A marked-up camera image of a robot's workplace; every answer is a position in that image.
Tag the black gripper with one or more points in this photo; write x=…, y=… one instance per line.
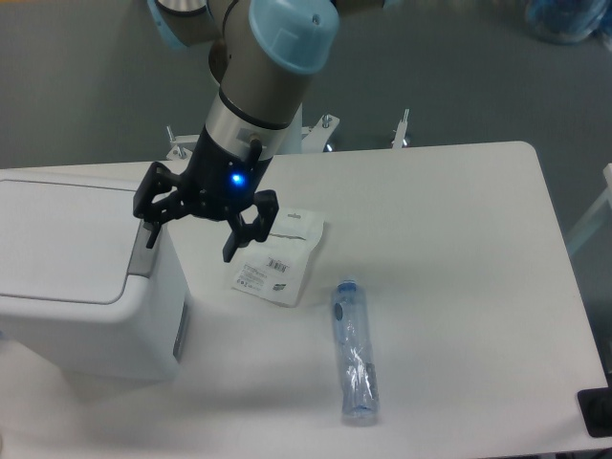
x=217, y=184

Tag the white trash can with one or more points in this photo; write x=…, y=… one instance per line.
x=82, y=283

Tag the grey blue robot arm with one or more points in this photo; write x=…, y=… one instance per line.
x=263, y=56

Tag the white plastic package bag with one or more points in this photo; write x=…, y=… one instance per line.
x=274, y=270

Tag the clear plastic water bottle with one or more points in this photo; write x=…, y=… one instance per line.
x=355, y=357

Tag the blue plastic bag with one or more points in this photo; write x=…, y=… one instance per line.
x=564, y=22

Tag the black device at table edge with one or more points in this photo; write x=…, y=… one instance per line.
x=595, y=407

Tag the white pedestal base frame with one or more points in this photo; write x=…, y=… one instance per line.
x=315, y=139

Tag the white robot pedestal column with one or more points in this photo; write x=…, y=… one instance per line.
x=293, y=138

